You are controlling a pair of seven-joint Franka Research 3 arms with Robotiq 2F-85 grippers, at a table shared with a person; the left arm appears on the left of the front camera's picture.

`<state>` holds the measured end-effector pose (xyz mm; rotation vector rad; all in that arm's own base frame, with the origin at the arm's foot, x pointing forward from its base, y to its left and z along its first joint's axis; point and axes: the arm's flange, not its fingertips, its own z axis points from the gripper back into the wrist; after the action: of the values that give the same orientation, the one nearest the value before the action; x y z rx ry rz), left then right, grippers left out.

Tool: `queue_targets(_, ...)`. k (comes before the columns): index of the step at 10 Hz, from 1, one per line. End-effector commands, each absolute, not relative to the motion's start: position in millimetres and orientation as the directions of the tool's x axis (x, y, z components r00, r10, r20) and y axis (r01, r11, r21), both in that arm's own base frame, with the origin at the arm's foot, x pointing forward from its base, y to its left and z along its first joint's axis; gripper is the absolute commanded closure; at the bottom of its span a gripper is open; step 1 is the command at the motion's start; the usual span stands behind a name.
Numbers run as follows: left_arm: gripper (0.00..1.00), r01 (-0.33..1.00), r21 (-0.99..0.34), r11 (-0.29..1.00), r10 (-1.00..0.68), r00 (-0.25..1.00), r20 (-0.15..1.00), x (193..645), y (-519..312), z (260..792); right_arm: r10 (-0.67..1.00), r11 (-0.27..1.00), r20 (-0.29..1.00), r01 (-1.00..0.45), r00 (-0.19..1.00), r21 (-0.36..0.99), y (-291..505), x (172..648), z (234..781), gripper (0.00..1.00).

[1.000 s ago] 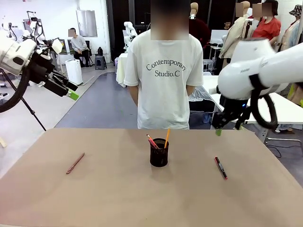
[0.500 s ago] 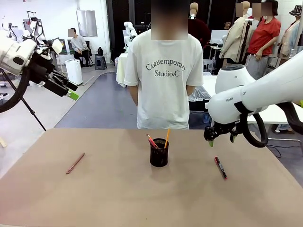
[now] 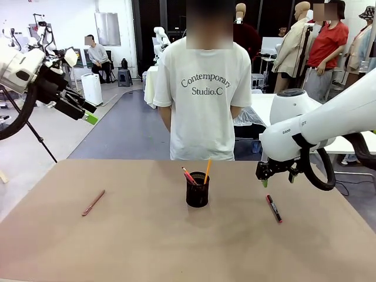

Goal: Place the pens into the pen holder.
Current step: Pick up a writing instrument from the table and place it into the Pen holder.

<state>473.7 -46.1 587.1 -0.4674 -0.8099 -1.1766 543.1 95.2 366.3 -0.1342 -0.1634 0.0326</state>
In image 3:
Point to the yellow pencil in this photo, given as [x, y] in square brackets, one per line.
[208, 170]

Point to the small black bag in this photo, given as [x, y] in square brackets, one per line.
[124, 63]

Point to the red and black marker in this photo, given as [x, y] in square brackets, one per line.
[274, 208]

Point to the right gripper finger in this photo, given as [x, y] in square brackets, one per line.
[265, 183]
[292, 177]

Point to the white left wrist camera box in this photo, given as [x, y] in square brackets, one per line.
[70, 57]

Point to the seated person in grey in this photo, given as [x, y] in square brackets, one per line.
[98, 55]

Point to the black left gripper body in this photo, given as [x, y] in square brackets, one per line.
[50, 86]

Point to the pink pen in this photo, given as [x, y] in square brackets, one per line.
[94, 202]

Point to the black mesh pen holder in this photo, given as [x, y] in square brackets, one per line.
[197, 194]

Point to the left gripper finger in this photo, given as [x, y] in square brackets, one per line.
[73, 110]
[80, 102]

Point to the white air purifier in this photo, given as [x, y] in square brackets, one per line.
[91, 88]

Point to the table with white cloth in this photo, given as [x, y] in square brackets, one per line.
[149, 85]

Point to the red pencil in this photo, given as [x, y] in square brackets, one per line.
[188, 175]

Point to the person in white t-shirt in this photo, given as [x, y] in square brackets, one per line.
[202, 117]

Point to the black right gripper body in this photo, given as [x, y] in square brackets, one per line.
[273, 169]

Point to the silver wall panel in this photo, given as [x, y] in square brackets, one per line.
[107, 29]

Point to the white lab robot arm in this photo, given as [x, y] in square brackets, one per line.
[44, 32]
[160, 38]
[8, 36]

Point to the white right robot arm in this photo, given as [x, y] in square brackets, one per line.
[323, 123]

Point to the white side table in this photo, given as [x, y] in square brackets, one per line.
[264, 100]

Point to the mannequin with bucket hat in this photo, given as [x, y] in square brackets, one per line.
[362, 44]

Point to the person's right forearm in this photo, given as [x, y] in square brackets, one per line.
[166, 119]

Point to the small wooden block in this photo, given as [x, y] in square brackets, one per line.
[3, 177]

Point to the grey plastic stool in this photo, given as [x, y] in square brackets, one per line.
[125, 77]

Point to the black light stand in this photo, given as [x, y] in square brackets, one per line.
[304, 58]

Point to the clear plastic sheet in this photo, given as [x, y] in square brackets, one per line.
[249, 116]

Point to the person's left forearm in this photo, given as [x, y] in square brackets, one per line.
[236, 111]

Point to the mannequin in beige jacket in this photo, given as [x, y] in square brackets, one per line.
[289, 50]

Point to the mannequin in dark red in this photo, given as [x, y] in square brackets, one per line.
[246, 35]

